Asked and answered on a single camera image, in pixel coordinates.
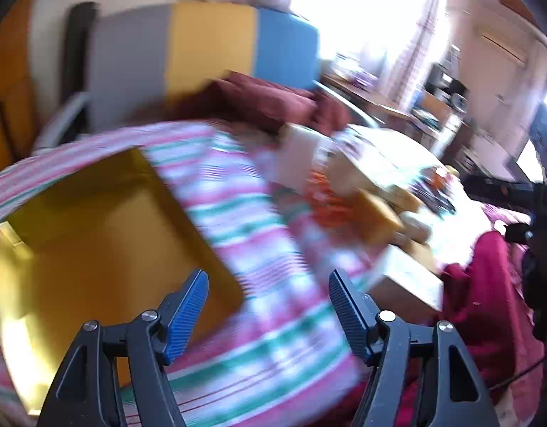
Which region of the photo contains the orange plastic rack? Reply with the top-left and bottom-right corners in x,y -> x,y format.
306,171 -> 355,227

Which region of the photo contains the striped tablecloth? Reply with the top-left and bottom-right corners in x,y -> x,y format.
0,120 -> 474,427

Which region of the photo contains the white printed tissue box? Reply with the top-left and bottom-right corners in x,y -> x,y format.
371,244 -> 444,312

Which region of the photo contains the wooden wardrobe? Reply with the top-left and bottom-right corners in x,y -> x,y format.
0,0 -> 38,165

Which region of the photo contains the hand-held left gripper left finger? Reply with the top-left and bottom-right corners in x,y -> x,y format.
38,269 -> 210,427

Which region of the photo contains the white air conditioner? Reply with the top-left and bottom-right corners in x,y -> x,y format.
475,27 -> 530,65

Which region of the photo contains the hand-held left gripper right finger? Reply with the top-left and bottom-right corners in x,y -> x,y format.
328,269 -> 500,427

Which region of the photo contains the dark red cloth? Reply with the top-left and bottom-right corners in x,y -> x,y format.
126,73 -> 349,132

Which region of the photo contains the wooden desk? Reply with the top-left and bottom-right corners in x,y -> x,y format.
322,73 -> 419,123

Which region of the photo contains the yellow sponge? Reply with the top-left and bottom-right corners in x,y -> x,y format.
357,189 -> 406,244

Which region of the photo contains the white foam block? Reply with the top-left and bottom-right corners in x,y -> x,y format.
278,123 -> 328,188

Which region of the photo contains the grey yellow blue chair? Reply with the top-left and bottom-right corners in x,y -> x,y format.
33,2 -> 321,152

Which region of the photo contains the black rolled mat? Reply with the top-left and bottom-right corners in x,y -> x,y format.
62,2 -> 100,99

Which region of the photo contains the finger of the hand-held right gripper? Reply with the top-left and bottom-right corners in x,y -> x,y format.
462,174 -> 536,210
505,223 -> 535,245

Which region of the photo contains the magenta cloth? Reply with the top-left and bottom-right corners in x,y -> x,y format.
442,231 -> 545,392

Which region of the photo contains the gold-lined gift box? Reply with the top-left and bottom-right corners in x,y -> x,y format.
0,148 -> 245,414

